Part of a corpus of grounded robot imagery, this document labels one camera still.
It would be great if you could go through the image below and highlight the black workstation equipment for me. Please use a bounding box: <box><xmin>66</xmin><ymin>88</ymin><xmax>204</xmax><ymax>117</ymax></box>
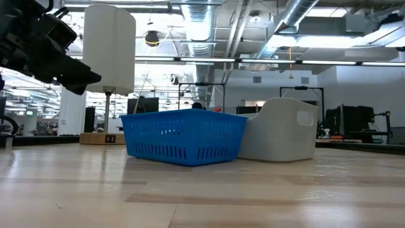
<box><xmin>324</xmin><ymin>104</ymin><xmax>394</xmax><ymax>142</ymax></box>

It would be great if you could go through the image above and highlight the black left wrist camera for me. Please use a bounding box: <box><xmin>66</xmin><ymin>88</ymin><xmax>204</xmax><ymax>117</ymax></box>
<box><xmin>39</xmin><ymin>14</ymin><xmax>78</xmax><ymax>50</ymax></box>

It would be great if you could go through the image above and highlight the black left wrist camera cable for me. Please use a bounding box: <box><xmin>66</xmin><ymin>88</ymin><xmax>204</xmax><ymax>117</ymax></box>
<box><xmin>44</xmin><ymin>0</ymin><xmax>70</xmax><ymax>18</ymax></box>

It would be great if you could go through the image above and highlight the black aluminium table frame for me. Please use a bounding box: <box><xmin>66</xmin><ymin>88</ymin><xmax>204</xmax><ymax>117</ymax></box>
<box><xmin>0</xmin><ymin>135</ymin><xmax>405</xmax><ymax>156</ymax></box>

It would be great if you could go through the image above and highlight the black rig frame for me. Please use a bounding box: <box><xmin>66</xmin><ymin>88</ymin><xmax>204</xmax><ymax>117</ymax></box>
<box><xmin>279</xmin><ymin>85</ymin><xmax>325</xmax><ymax>127</ymax></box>
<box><xmin>178</xmin><ymin>82</ymin><xmax>227</xmax><ymax>110</ymax></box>

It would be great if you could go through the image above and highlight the black cable loop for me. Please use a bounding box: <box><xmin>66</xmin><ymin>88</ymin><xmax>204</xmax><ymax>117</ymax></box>
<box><xmin>0</xmin><ymin>115</ymin><xmax>19</xmax><ymax>136</ymax></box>

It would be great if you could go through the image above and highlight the black speaker box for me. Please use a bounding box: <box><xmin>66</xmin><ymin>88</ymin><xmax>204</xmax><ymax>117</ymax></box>
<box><xmin>84</xmin><ymin>106</ymin><xmax>96</xmax><ymax>134</ymax></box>

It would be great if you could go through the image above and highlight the blue plastic basket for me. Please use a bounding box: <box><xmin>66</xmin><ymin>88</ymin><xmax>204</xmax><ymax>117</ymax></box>
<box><xmin>120</xmin><ymin>108</ymin><xmax>249</xmax><ymax>167</ymax></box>

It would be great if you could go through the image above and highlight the white pillar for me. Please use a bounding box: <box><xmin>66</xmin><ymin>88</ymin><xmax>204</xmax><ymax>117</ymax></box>
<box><xmin>58</xmin><ymin>87</ymin><xmax>87</xmax><ymax>137</ymax></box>

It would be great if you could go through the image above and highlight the silver slanted air duct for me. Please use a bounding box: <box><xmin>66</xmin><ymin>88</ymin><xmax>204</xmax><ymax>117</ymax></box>
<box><xmin>252</xmin><ymin>0</ymin><xmax>320</xmax><ymax>61</ymax></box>

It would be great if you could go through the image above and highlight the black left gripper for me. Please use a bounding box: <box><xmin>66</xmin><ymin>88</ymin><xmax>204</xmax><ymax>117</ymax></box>
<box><xmin>0</xmin><ymin>25</ymin><xmax>103</xmax><ymax>96</ymax></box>

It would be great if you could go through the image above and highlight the yellow hanging cord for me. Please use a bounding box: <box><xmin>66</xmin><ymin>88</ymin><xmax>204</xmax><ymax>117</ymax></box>
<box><xmin>287</xmin><ymin>46</ymin><xmax>294</xmax><ymax>80</ymax></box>

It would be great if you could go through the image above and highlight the black monitor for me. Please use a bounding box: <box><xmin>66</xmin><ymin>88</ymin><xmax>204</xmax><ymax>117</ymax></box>
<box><xmin>127</xmin><ymin>97</ymin><xmax>160</xmax><ymax>115</ymax></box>

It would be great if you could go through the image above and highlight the black hanging ceiling device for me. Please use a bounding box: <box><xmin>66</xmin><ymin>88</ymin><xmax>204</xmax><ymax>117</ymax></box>
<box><xmin>144</xmin><ymin>30</ymin><xmax>160</xmax><ymax>48</ymax></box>

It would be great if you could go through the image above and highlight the white shade lamp wooden base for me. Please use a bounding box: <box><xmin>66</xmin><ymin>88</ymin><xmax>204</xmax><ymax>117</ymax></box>
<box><xmin>78</xmin><ymin>3</ymin><xmax>137</xmax><ymax>146</ymax></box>

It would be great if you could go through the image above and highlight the grey plastic bin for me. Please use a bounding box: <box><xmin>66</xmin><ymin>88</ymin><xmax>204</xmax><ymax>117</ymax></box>
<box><xmin>237</xmin><ymin>97</ymin><xmax>320</xmax><ymax>163</ymax></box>

